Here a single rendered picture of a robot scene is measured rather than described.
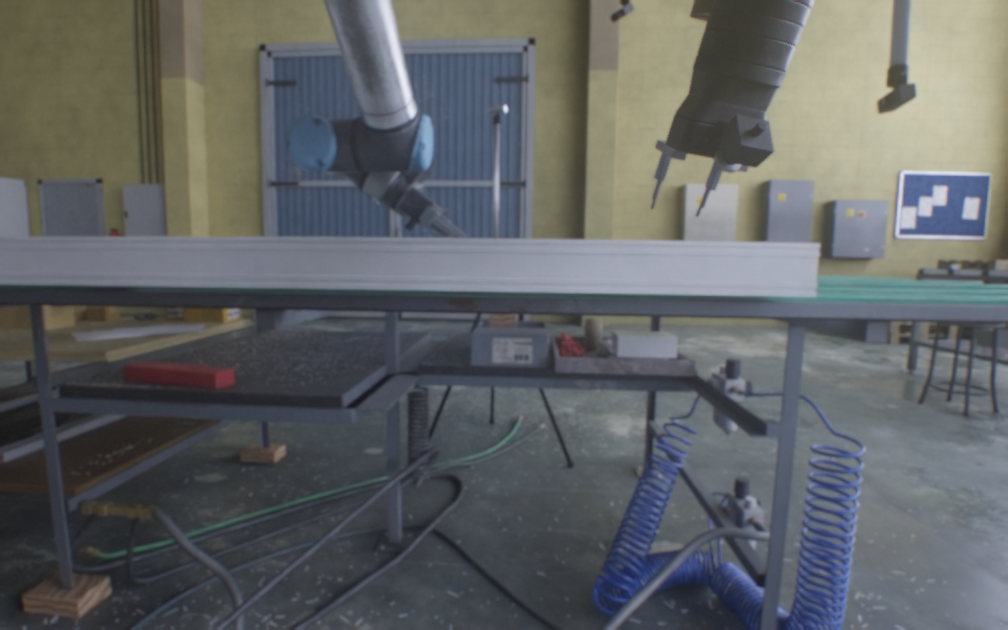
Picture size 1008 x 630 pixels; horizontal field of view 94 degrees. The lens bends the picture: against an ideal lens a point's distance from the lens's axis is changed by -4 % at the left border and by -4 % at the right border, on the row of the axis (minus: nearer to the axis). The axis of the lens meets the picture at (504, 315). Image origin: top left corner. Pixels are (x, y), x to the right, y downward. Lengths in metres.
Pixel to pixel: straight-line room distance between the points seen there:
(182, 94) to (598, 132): 5.93
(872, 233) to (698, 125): 8.08
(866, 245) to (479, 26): 6.28
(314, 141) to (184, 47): 8.11
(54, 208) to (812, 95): 11.61
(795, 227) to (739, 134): 7.52
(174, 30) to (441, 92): 3.90
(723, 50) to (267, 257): 0.59
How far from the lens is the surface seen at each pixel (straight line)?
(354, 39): 0.76
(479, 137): 7.44
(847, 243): 8.33
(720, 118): 0.48
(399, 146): 0.84
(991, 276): 4.80
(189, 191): 8.52
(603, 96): 7.26
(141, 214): 9.19
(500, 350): 1.46
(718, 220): 7.55
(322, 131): 0.88
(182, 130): 8.70
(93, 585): 1.78
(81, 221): 10.14
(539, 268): 0.65
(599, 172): 7.01
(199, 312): 2.36
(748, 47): 0.47
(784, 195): 7.92
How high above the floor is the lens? 0.91
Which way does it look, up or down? 6 degrees down
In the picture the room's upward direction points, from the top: 1 degrees clockwise
